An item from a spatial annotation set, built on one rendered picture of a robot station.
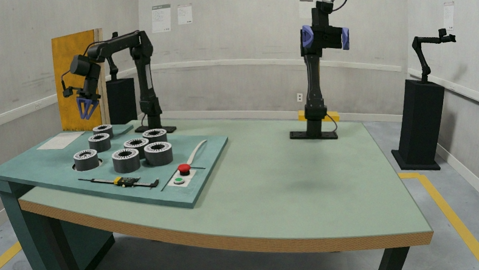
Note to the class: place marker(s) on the yellow flat panel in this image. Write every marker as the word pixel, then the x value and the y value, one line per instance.
pixel 63 50

